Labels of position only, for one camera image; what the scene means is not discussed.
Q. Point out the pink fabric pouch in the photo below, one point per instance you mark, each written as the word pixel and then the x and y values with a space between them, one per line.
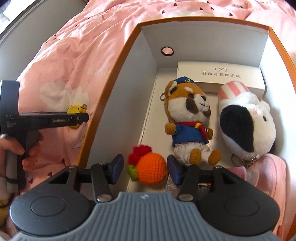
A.
pixel 270 180

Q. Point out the red panda plush toy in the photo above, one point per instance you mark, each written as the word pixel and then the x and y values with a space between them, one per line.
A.
pixel 187 104

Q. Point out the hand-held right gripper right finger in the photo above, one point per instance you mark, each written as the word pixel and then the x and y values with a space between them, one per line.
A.
pixel 174 170

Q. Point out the yellow tape measure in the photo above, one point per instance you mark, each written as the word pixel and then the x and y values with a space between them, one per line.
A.
pixel 74 109

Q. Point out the orange crochet toy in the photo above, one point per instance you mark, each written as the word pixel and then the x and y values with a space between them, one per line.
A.
pixel 150 170

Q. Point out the beige glasses box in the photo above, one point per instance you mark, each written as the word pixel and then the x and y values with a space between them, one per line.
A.
pixel 219 74

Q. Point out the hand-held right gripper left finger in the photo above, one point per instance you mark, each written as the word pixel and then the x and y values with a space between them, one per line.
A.
pixel 116 169

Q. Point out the clear plastic card packet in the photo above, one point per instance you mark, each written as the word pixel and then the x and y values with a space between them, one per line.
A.
pixel 171 185

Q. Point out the orange cardboard box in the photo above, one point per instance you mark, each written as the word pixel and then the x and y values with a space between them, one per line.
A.
pixel 208 41

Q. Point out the pink printed blanket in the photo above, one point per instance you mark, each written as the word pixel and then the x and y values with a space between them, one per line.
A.
pixel 81 46

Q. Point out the pink white striped plush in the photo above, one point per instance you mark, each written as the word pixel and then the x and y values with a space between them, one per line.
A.
pixel 245 129

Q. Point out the person's left hand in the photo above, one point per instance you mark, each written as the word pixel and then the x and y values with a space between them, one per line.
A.
pixel 33 150

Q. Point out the fuzzy white brown cloth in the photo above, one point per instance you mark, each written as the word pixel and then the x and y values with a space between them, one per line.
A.
pixel 3 204

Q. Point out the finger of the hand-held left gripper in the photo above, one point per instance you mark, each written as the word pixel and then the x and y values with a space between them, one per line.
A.
pixel 82 118

